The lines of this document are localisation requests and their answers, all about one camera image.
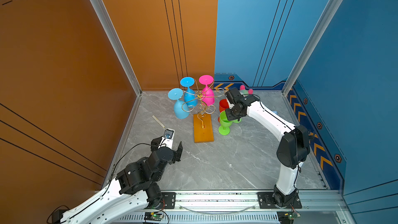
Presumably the red wine glass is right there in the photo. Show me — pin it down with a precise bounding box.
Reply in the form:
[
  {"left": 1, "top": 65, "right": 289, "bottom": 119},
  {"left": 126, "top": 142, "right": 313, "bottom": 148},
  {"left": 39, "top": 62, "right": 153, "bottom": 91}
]
[{"left": 219, "top": 99, "right": 230, "bottom": 113}]

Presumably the green wine glass front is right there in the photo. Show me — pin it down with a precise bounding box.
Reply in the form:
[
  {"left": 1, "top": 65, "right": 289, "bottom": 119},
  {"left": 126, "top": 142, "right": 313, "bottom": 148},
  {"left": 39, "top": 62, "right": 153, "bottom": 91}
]
[{"left": 218, "top": 111, "right": 232, "bottom": 135}]

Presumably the pink wine glass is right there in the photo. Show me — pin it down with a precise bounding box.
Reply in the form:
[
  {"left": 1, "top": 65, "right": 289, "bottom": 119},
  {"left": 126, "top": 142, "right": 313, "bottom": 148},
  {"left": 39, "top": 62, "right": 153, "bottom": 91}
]
[{"left": 199, "top": 75, "right": 215, "bottom": 106}]

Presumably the blue wine glass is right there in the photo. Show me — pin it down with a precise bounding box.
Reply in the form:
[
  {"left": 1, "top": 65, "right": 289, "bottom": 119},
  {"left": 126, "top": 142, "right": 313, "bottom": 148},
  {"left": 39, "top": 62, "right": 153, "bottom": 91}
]
[
  {"left": 168, "top": 88, "right": 189, "bottom": 119},
  {"left": 180, "top": 77, "right": 198, "bottom": 108}
]

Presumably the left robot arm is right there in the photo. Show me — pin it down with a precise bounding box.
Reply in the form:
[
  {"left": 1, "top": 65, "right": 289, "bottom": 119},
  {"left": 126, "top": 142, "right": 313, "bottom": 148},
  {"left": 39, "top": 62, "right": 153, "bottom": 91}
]
[{"left": 46, "top": 136, "right": 183, "bottom": 224}]

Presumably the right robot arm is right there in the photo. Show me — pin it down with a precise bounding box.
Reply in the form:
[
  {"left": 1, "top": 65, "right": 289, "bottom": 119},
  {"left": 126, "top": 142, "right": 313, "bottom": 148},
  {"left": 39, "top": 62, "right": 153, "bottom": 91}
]
[{"left": 225, "top": 88, "right": 311, "bottom": 208}]

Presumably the wooden rack base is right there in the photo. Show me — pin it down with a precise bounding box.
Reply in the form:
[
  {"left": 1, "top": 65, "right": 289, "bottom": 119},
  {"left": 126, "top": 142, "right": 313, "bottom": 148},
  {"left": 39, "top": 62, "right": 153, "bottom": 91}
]
[{"left": 193, "top": 114, "right": 214, "bottom": 143}]

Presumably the blue wine glass back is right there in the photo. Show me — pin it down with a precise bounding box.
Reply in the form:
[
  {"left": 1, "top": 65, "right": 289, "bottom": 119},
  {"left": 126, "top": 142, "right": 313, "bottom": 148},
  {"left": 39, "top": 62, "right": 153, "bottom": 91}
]
[{"left": 180, "top": 77, "right": 198, "bottom": 108}]

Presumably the white plush bird toy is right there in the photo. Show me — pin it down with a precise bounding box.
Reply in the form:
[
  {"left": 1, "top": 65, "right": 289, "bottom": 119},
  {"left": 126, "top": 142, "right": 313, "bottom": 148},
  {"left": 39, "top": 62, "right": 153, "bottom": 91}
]
[{"left": 239, "top": 85, "right": 254, "bottom": 95}]

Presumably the left circuit board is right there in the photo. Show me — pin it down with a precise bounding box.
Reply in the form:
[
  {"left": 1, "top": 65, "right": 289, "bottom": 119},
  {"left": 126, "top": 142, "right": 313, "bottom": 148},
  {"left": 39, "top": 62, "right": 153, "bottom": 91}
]
[{"left": 143, "top": 212, "right": 165, "bottom": 224}]

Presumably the circuit board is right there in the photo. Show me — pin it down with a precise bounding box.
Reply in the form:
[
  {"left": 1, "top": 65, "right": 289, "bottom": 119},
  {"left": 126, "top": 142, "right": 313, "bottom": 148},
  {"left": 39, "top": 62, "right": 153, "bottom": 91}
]
[
  {"left": 277, "top": 212, "right": 301, "bottom": 224},
  {"left": 143, "top": 212, "right": 165, "bottom": 224}
]

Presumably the right circuit board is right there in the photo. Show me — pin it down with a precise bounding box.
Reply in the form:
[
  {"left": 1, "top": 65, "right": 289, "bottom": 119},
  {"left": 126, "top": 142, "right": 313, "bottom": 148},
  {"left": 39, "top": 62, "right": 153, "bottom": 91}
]
[{"left": 277, "top": 212, "right": 301, "bottom": 224}]

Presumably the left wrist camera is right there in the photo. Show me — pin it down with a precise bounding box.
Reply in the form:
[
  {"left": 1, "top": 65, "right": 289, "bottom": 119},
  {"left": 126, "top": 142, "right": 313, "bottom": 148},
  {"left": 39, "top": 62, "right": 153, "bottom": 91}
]
[{"left": 158, "top": 129, "right": 175, "bottom": 149}]

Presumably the gold wire glass rack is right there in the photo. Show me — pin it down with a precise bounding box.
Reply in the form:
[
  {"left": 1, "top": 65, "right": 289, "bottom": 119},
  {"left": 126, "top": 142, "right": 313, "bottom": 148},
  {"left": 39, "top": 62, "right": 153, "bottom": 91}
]
[{"left": 168, "top": 75, "right": 225, "bottom": 128}]

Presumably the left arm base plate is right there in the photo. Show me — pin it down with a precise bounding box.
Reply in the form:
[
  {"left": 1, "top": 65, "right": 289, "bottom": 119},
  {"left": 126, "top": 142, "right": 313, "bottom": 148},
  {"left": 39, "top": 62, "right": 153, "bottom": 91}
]
[{"left": 150, "top": 192, "right": 176, "bottom": 210}]

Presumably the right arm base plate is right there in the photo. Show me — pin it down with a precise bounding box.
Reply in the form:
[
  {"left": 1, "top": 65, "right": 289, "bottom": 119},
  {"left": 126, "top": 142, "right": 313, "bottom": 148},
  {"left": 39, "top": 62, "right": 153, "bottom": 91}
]
[{"left": 257, "top": 190, "right": 302, "bottom": 209}]

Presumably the aluminium front rail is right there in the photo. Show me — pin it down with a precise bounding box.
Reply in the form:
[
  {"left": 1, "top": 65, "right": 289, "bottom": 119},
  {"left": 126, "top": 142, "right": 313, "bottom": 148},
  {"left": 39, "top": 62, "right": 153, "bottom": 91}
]
[{"left": 111, "top": 190, "right": 355, "bottom": 224}]

